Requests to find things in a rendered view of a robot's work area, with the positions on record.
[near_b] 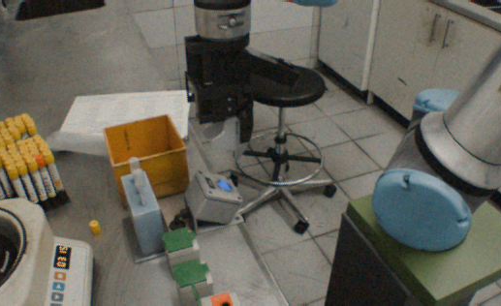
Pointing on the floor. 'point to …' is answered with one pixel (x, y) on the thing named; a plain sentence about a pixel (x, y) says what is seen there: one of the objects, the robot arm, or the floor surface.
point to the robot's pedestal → (366, 274)
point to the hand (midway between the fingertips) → (239, 150)
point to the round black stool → (275, 93)
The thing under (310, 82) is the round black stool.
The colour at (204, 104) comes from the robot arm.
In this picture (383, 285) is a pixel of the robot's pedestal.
